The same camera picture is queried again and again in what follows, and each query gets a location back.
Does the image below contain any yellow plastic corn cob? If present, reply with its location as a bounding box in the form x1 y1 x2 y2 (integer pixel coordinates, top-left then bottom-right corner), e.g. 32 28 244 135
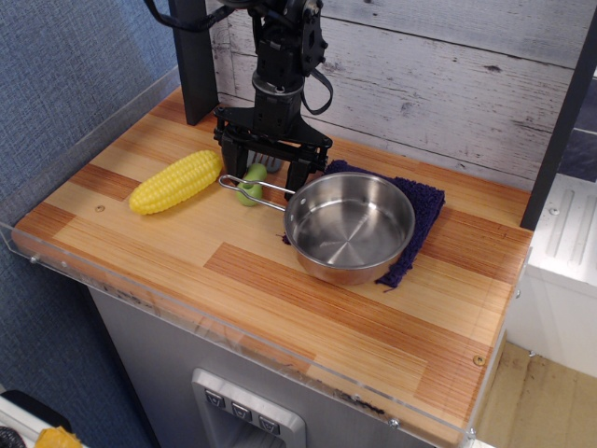
129 150 223 215

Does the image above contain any dark shelf post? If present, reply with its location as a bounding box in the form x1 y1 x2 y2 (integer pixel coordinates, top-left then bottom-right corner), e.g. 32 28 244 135
168 0 219 125
520 11 596 231

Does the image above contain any green handled grey spatula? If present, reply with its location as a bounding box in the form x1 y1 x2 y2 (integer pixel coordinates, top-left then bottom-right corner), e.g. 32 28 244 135
236 151 282 206

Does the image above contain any yellow object bottom left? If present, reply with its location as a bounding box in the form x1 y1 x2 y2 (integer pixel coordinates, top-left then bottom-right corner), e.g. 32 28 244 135
34 427 83 448

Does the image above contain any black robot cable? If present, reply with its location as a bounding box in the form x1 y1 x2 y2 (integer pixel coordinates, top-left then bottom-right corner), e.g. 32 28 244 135
143 0 335 117

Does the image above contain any dark left shelf post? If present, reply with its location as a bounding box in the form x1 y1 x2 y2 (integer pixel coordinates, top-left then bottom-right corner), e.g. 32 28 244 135
168 0 219 125

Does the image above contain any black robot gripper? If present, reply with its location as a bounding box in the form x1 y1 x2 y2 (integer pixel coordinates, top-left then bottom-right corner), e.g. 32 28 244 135
215 77 332 189

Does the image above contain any dark right shelf post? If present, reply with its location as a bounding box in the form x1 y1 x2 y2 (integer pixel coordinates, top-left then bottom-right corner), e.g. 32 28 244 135
520 11 596 231

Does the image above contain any stainless steel saucepan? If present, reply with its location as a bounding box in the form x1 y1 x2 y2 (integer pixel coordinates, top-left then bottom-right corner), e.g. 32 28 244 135
218 172 416 286

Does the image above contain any black braided cable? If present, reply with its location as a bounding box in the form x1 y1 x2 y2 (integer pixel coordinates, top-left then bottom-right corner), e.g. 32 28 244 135
0 425 27 448

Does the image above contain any white grooved side counter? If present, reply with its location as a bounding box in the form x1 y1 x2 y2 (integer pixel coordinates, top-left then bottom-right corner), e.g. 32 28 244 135
505 175 596 376

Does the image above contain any grey toy fridge cabinet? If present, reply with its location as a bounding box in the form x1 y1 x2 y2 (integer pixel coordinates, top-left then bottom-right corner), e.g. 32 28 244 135
90 289 425 447

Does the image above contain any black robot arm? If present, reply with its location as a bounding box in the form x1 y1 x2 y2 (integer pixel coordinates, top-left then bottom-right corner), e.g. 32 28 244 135
215 1 332 191

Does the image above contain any silver ice dispenser panel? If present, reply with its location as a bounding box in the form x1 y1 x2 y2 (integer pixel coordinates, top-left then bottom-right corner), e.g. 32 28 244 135
191 368 307 447

